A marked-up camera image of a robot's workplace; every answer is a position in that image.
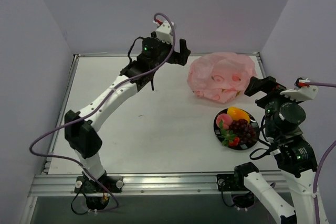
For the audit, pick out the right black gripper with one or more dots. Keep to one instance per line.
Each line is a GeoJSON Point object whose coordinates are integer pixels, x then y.
{"type": "Point", "coordinates": [264, 87]}

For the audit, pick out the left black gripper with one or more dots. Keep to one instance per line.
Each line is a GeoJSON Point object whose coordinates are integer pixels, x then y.
{"type": "Point", "coordinates": [177, 55]}

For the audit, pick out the orange fake fruit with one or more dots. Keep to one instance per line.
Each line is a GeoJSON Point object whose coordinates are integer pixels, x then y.
{"type": "Point", "coordinates": [238, 114]}

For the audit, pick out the pink plastic bag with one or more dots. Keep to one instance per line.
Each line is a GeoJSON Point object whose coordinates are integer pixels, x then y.
{"type": "Point", "coordinates": [220, 76]}

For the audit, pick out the dark red fake grapes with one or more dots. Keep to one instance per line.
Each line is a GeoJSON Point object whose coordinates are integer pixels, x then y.
{"type": "Point", "coordinates": [244, 131]}

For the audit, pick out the pink fake peach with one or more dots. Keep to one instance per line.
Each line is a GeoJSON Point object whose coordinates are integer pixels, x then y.
{"type": "Point", "coordinates": [224, 121]}

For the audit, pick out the red fake fruit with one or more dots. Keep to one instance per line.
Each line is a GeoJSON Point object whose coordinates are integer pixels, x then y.
{"type": "Point", "coordinates": [227, 136]}

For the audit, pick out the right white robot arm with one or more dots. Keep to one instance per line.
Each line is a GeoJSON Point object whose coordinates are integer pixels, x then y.
{"type": "Point", "coordinates": [294, 196]}

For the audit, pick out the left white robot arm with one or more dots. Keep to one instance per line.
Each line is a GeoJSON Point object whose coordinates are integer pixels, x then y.
{"type": "Point", "coordinates": [82, 127]}

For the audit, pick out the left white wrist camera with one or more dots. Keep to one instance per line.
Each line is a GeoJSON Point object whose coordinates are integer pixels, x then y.
{"type": "Point", "coordinates": [164, 31]}

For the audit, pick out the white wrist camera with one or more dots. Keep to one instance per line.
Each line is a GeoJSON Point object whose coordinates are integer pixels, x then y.
{"type": "Point", "coordinates": [303, 91]}
{"type": "Point", "coordinates": [164, 31]}

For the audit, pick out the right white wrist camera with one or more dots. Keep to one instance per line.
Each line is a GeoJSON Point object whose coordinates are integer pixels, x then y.
{"type": "Point", "coordinates": [303, 91]}

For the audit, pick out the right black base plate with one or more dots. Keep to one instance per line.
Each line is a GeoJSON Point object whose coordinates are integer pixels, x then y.
{"type": "Point", "coordinates": [227, 182]}

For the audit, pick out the aluminium front rail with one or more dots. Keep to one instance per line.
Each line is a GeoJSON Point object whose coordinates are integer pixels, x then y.
{"type": "Point", "coordinates": [206, 183]}

